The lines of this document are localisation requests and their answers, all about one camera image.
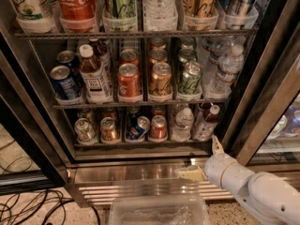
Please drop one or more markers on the orange can bottom front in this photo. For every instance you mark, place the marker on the orange can bottom front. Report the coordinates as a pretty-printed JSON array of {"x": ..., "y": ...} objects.
[{"x": 109, "y": 131}]

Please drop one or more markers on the gold tall can top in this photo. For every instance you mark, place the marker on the gold tall can top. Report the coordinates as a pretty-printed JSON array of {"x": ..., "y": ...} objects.
[{"x": 198, "y": 13}]

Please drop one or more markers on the blue can middle rear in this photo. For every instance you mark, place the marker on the blue can middle rear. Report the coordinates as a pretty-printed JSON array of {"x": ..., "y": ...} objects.
[{"x": 71, "y": 60}]

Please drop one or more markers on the left glass fridge door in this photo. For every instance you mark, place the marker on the left glass fridge door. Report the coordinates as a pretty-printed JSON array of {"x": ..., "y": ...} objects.
[{"x": 28, "y": 161}]

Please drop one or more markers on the gold can middle front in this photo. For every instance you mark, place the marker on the gold can middle front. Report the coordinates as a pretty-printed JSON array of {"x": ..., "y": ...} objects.
[{"x": 160, "y": 81}]

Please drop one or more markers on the blue pepsi can bottom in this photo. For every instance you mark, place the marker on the blue pepsi can bottom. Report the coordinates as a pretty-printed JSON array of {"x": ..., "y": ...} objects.
[{"x": 138, "y": 128}]

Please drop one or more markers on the steel fridge base grille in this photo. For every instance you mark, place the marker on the steel fridge base grille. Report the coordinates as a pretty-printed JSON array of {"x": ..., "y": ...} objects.
[{"x": 99, "y": 184}]

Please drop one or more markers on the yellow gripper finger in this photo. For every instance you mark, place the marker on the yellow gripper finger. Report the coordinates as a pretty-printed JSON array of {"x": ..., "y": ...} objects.
[
  {"x": 217, "y": 147},
  {"x": 193, "y": 173}
]

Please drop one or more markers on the tea bottle middle front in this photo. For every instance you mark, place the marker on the tea bottle middle front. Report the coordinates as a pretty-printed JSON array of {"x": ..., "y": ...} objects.
[{"x": 93, "y": 74}]

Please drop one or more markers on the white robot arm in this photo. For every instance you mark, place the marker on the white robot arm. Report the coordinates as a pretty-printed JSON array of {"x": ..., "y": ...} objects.
[{"x": 267, "y": 197}]

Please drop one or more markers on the green can middle front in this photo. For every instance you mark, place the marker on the green can middle front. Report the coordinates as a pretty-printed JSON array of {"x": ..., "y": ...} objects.
[{"x": 190, "y": 78}]

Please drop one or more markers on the water bottle middle front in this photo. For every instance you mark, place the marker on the water bottle middle front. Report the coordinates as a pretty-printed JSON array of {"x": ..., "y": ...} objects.
[{"x": 229, "y": 65}]

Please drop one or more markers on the red can bottom front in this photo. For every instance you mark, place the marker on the red can bottom front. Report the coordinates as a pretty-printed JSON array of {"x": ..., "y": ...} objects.
[{"x": 158, "y": 129}]

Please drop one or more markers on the clear water bottle front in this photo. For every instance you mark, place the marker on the clear water bottle front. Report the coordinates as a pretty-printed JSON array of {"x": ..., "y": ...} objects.
[{"x": 182, "y": 125}]

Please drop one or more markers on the clear water bottle behind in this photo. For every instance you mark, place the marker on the clear water bottle behind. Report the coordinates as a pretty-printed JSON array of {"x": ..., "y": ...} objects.
[{"x": 176, "y": 108}]

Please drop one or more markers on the blue can middle front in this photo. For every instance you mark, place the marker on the blue can middle front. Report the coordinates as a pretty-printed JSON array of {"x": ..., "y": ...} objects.
[{"x": 63, "y": 83}]

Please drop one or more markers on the dark tall can top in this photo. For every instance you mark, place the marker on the dark tall can top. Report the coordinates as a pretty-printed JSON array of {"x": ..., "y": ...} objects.
[{"x": 236, "y": 12}]

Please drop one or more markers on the green white can bottom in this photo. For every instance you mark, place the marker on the green white can bottom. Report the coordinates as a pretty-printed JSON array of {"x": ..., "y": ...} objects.
[{"x": 86, "y": 133}]

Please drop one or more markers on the coca cola bottle top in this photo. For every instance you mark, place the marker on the coca cola bottle top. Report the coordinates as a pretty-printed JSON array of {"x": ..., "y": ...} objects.
[{"x": 78, "y": 15}]

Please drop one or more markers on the red coke can rear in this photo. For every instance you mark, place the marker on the red coke can rear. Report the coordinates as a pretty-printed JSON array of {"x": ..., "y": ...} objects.
[{"x": 129, "y": 56}]

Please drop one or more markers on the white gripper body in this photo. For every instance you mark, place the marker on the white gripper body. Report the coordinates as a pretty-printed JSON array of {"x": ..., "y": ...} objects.
[{"x": 217, "y": 168}]

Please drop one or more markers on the tea bottle bottom shelf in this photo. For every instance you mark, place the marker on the tea bottle bottom shelf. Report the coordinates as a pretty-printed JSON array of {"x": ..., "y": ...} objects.
[{"x": 206, "y": 124}]

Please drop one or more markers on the clear bottle top shelf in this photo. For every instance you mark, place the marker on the clear bottle top shelf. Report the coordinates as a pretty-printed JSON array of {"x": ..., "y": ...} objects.
[{"x": 159, "y": 15}]

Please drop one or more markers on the red coke can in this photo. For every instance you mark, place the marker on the red coke can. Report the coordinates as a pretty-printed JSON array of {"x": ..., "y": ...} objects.
[
  {"x": 129, "y": 56},
  {"x": 129, "y": 81}
]

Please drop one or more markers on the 7up bottle top shelf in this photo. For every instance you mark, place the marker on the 7up bottle top shelf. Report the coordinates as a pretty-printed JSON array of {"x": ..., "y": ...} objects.
[{"x": 33, "y": 9}]

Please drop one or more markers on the glass fridge door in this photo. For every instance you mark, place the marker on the glass fridge door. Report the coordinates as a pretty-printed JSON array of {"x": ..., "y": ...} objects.
[
  {"x": 268, "y": 84},
  {"x": 28, "y": 161}
]

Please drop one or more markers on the clear plastic bin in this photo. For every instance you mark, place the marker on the clear plastic bin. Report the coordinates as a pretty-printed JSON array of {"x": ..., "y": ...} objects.
[{"x": 159, "y": 210}]

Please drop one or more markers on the right glass fridge door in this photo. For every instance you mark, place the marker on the right glass fridge door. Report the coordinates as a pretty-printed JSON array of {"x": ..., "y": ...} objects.
[{"x": 268, "y": 84}]

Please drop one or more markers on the clear water bottle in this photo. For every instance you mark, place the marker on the clear water bottle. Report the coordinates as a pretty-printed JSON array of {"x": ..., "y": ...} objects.
[
  {"x": 182, "y": 125},
  {"x": 176, "y": 108}
]

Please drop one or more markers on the red coke can front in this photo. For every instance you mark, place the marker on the red coke can front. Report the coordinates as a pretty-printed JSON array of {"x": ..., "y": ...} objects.
[{"x": 129, "y": 81}]

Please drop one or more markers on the tea bottle middle rear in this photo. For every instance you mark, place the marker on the tea bottle middle rear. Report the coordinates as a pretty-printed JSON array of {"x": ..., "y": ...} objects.
[{"x": 102, "y": 54}]

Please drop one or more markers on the green tall can top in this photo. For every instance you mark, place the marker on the green tall can top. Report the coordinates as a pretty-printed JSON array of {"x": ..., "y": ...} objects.
[{"x": 121, "y": 12}]

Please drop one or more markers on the water bottle middle rear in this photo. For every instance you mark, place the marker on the water bottle middle rear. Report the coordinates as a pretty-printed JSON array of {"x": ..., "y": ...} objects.
[{"x": 219, "y": 47}]

